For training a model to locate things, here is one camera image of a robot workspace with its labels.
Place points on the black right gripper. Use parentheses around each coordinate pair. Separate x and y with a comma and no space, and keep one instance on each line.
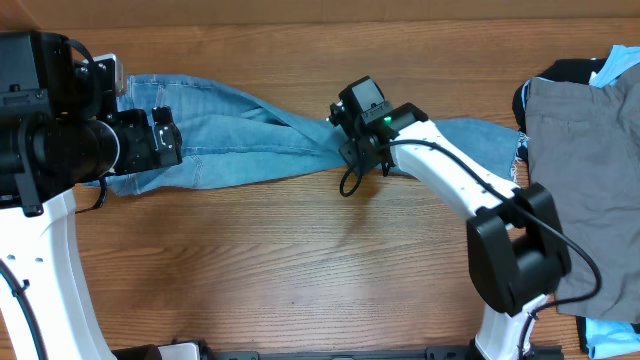
(362,165)

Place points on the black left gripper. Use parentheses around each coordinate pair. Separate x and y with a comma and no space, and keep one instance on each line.
(143,156)

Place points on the light blue denim jeans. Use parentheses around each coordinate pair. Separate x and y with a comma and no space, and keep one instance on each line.
(230,138)

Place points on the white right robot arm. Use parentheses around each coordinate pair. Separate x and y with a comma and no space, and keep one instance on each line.
(516,256)

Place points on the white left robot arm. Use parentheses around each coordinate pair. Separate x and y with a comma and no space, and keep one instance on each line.
(60,127)

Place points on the black folded garment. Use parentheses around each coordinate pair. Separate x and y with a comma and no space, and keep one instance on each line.
(575,70)

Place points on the light blue folded garment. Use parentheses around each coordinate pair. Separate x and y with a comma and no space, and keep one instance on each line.
(601,339)

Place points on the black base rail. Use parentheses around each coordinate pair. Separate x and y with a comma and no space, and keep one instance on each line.
(340,355)

